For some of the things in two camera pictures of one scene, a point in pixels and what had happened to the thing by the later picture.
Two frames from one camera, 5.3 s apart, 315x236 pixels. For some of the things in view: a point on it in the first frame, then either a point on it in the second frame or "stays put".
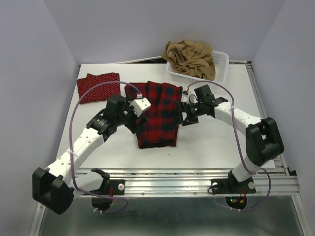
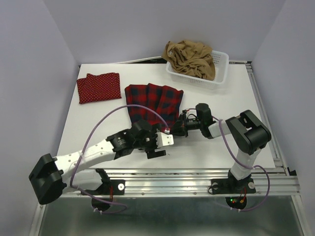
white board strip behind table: x=129 y=62 stays put
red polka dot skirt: x=100 y=93 stays put
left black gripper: x=133 y=126 -> x=150 y=152
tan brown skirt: x=191 y=57 stays put
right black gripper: x=189 y=119 -> x=179 y=128
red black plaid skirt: x=160 y=129 stays put
